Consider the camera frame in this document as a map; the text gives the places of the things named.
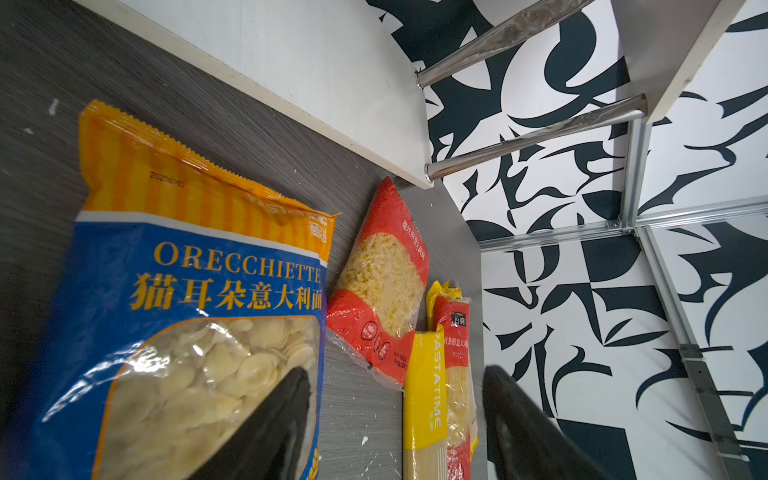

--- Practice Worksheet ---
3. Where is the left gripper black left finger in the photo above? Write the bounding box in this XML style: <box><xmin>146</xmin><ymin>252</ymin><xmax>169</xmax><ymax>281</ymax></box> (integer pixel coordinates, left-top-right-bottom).
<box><xmin>191</xmin><ymin>367</ymin><xmax>311</xmax><ymax>480</ymax></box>

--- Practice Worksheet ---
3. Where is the aluminium frame post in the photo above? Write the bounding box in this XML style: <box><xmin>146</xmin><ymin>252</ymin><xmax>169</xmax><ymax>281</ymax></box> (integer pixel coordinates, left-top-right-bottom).
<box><xmin>468</xmin><ymin>115</ymin><xmax>767</xmax><ymax>479</ymax></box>

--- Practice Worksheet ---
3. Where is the blue orecchiette pasta bag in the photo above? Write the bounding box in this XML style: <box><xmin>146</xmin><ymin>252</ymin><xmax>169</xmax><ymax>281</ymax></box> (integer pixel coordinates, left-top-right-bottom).
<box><xmin>1</xmin><ymin>101</ymin><xmax>336</xmax><ymax>479</ymax></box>

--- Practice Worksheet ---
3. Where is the yellow Pastatime spaghetti pack front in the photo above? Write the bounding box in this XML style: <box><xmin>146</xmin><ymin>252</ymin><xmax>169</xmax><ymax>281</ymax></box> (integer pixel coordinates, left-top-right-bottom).
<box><xmin>403</xmin><ymin>327</ymin><xmax>447</xmax><ymax>479</ymax></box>

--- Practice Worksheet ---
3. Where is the red macaroni bag centre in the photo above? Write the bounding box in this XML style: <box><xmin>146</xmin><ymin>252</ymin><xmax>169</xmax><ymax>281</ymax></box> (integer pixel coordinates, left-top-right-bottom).
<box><xmin>327</xmin><ymin>177</ymin><xmax>430</xmax><ymax>389</ymax></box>

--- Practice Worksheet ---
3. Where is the white two-tier shelf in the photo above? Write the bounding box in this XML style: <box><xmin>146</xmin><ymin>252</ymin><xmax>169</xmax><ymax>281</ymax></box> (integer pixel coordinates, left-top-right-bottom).
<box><xmin>87</xmin><ymin>1</ymin><xmax>741</xmax><ymax>189</ymax></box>

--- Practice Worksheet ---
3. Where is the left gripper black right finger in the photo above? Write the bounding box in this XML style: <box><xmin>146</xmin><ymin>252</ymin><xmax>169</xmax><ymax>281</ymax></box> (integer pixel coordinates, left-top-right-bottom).
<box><xmin>482</xmin><ymin>365</ymin><xmax>607</xmax><ymax>479</ymax></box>

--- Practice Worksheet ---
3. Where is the red spaghetti pack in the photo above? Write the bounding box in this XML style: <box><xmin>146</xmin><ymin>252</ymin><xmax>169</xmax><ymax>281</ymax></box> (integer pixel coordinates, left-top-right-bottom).
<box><xmin>426</xmin><ymin>281</ymin><xmax>479</xmax><ymax>479</ymax></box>

